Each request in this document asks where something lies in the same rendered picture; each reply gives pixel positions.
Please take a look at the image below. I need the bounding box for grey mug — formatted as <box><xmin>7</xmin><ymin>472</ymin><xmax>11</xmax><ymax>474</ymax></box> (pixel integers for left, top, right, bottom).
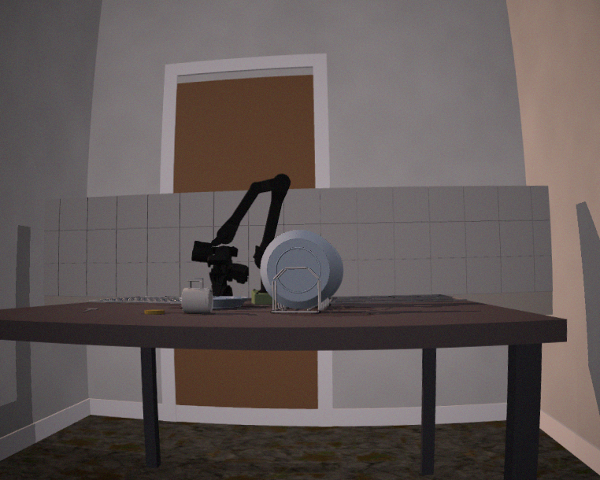
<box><xmin>182</xmin><ymin>278</ymin><xmax>213</xmax><ymax>313</ymax></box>

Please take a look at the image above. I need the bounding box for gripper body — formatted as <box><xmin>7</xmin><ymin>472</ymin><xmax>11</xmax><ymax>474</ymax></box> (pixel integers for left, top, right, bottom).
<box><xmin>207</xmin><ymin>255</ymin><xmax>233</xmax><ymax>296</ymax></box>

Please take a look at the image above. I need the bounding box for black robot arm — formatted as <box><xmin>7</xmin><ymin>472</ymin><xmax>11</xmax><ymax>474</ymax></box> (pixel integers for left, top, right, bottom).
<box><xmin>191</xmin><ymin>174</ymin><xmax>291</xmax><ymax>284</ymax></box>

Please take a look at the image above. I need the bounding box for white tiled splashback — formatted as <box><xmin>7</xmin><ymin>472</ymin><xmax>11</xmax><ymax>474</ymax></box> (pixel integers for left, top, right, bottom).
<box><xmin>43</xmin><ymin>186</ymin><xmax>553</xmax><ymax>315</ymax></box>

